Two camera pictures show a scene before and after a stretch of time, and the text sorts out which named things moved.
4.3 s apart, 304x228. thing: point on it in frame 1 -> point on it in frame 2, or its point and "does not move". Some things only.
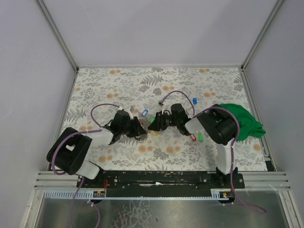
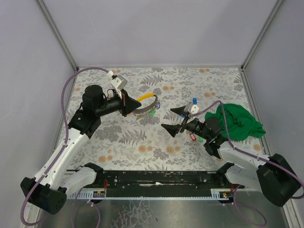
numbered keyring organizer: (145, 122) -> (141, 112)
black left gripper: (135, 126) -> (123, 103)
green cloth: (250, 128) does not move
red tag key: (193, 137) does not move
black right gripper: (160, 121) -> (184, 122)
